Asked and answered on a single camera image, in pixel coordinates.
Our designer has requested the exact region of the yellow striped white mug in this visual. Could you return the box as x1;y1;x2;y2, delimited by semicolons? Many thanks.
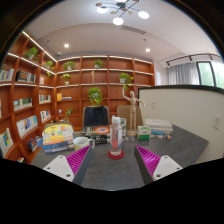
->
72;136;96;152

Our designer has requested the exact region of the wooden artist mannequin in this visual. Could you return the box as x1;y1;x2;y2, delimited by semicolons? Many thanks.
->
121;87;146;138

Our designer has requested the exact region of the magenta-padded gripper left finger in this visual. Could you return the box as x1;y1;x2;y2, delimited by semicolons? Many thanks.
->
42;144;95;187

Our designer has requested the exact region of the branched ceiling lamp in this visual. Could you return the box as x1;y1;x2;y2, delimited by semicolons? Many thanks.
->
95;0;150;26

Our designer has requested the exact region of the stack of white flat boxes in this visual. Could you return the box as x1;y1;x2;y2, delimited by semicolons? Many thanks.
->
144;118;174;136

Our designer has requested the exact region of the dark office chair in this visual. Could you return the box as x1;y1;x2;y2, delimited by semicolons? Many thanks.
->
81;105;111;128

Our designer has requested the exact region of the window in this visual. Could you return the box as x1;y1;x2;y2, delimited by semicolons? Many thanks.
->
197;60;224;89

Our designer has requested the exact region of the stack of colourful books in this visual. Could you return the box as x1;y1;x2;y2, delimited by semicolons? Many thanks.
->
41;122;75;155

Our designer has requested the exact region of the grey curtain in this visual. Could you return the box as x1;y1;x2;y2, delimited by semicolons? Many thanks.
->
167;61;201;86

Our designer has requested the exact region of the ceiling air vent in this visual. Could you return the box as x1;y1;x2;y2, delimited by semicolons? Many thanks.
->
120;25;147;35

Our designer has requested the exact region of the small green and white box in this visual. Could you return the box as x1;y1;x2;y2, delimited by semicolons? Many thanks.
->
137;125;152;141

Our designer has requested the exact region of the stack of black books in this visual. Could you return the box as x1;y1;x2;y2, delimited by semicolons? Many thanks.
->
81;124;113;145

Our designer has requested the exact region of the flat round red coaster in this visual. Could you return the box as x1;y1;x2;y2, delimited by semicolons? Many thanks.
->
107;149;125;161

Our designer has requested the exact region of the orange wooden shelf unit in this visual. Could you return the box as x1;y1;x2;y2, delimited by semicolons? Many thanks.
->
0;30;156;164

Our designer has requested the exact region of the clear bottle with red label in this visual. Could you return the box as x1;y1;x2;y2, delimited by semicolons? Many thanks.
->
109;116;123;157

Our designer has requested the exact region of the tan chair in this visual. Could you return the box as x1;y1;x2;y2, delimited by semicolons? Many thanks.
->
116;104;144;131

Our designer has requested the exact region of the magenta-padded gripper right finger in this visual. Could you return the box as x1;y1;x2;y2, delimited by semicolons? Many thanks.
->
133;144;184;185

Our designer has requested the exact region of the tall green and white carton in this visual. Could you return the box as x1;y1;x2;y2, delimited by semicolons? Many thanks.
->
119;117;128;138

